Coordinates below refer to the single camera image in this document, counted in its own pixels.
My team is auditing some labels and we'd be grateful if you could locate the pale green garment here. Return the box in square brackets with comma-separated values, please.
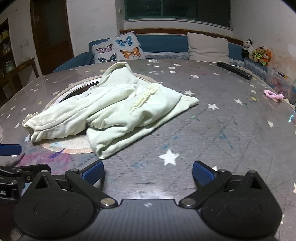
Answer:
[22, 61, 200, 160]

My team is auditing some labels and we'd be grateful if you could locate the wooden shelf with items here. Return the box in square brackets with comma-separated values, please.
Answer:
[1, 18, 39, 107]

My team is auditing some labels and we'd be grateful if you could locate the pink braided hair band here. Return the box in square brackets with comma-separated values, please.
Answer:
[264, 90, 284, 102]

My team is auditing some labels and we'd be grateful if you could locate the black remote control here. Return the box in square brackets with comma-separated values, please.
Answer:
[217, 61, 253, 80]

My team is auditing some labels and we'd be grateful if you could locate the clear plastic storage box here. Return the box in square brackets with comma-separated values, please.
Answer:
[266, 68, 295, 105]

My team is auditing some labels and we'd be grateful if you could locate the grey plain pillow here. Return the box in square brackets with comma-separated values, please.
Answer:
[187, 33, 230, 64]

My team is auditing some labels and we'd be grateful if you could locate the brown bear plush toy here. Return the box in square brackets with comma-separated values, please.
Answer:
[252, 46, 266, 63]

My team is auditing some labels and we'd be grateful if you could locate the panda plush toy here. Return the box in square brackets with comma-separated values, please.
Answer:
[241, 39, 254, 58]

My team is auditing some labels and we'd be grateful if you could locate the dark wooden door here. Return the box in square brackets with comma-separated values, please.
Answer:
[30, 0, 74, 75]

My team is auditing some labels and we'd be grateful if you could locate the orange fox plush toy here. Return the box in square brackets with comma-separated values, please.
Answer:
[262, 49, 272, 66]

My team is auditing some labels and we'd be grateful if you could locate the butterfly print pillow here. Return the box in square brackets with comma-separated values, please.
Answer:
[92, 31, 145, 64]

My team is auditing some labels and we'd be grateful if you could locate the blue sofa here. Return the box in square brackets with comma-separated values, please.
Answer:
[54, 34, 268, 80]

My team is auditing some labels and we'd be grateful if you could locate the dark window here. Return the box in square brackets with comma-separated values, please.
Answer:
[125, 0, 231, 28]

